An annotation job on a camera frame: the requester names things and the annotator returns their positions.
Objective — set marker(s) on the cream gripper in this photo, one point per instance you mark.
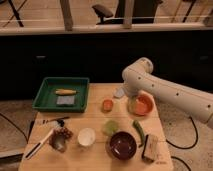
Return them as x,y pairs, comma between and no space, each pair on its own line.
131,104

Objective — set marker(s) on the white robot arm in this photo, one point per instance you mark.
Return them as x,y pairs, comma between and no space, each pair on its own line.
138,76

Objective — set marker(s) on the white paper cup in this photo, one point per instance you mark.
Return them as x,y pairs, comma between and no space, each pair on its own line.
86,137

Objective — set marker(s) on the silver metal cup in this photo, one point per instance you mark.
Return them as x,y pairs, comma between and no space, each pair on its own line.
57,142

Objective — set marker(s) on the orange plastic bowl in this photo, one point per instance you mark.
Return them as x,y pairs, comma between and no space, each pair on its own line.
143,105

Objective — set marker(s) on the green chili pepper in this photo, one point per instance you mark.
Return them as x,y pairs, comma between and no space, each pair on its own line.
139,130

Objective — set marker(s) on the dark maroon bowl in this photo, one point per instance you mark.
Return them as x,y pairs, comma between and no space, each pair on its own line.
122,145

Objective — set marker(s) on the tan scrub brush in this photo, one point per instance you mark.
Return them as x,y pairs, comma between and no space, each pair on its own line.
149,153

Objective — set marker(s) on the black fork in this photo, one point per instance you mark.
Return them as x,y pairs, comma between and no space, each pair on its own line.
55,119

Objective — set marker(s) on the grey sponge in tray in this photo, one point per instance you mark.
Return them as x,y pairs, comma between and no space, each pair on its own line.
65,100

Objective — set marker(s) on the yellow corn cob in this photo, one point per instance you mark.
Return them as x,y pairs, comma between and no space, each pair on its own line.
65,92

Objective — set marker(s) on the bunch of brown grapes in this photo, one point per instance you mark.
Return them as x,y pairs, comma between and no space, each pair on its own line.
64,131

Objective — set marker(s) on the green plastic tray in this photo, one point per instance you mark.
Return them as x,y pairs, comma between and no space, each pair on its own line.
46,98

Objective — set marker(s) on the black office chair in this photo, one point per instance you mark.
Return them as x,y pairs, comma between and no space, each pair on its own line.
144,12

